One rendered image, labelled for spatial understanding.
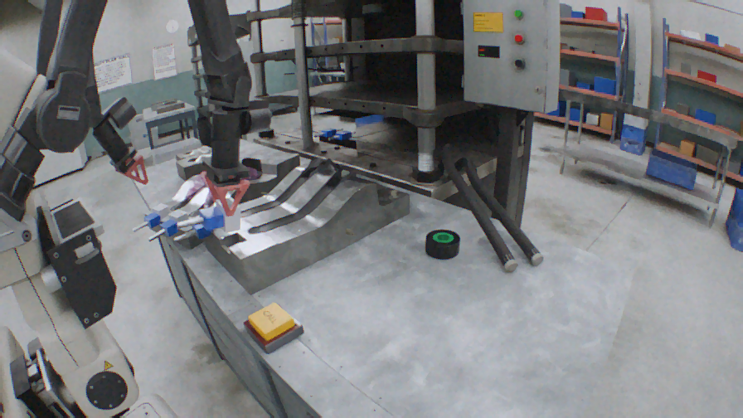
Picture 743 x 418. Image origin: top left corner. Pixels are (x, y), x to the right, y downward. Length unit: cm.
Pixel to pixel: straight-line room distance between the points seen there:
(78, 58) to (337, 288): 62
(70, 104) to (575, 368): 80
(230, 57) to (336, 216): 42
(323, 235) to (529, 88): 75
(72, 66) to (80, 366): 53
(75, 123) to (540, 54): 110
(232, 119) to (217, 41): 15
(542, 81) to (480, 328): 75
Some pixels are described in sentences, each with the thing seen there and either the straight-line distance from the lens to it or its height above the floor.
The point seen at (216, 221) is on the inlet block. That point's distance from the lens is 72.
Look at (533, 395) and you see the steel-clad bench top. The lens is 57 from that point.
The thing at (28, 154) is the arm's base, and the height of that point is 121.
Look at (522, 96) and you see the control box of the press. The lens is 115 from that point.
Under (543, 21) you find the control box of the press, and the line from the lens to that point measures 113.
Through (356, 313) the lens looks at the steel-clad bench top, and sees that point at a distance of 66.
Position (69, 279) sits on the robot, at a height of 98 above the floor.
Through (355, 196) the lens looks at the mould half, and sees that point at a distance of 83.
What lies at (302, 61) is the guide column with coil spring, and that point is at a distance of 174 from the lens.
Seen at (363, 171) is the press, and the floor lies 78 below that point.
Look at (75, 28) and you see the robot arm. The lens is 49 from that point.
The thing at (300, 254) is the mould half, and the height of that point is 84.
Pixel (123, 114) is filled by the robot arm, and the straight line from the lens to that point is 95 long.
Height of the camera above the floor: 124
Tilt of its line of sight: 25 degrees down
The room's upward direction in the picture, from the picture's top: 2 degrees counter-clockwise
